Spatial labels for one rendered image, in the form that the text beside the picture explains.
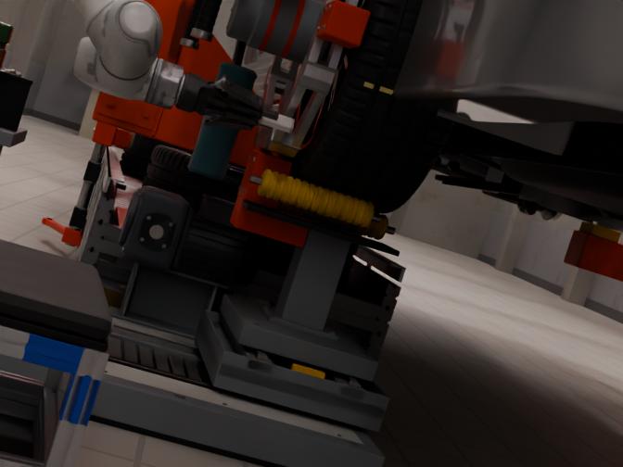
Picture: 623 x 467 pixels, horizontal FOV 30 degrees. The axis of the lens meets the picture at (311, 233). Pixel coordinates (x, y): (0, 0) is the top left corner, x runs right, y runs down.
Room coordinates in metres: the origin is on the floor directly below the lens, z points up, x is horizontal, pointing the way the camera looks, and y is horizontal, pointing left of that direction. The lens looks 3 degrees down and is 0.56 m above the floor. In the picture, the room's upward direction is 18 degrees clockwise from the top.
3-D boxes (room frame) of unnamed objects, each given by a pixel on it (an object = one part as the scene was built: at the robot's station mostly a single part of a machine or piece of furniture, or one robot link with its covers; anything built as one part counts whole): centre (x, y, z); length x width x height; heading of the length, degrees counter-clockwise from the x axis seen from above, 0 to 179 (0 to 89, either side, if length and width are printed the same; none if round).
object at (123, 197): (4.31, 0.38, 0.13); 2.47 x 0.85 x 0.27; 11
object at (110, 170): (4.23, 0.76, 0.28); 2.47 x 0.09 x 0.22; 11
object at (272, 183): (2.46, 0.01, 0.51); 0.29 x 0.06 x 0.06; 101
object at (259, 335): (2.59, -0.03, 0.32); 0.40 x 0.30 x 0.28; 11
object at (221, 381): (2.59, -0.03, 0.13); 0.50 x 0.36 x 0.10; 11
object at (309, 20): (2.55, 0.20, 0.85); 0.21 x 0.14 x 0.14; 101
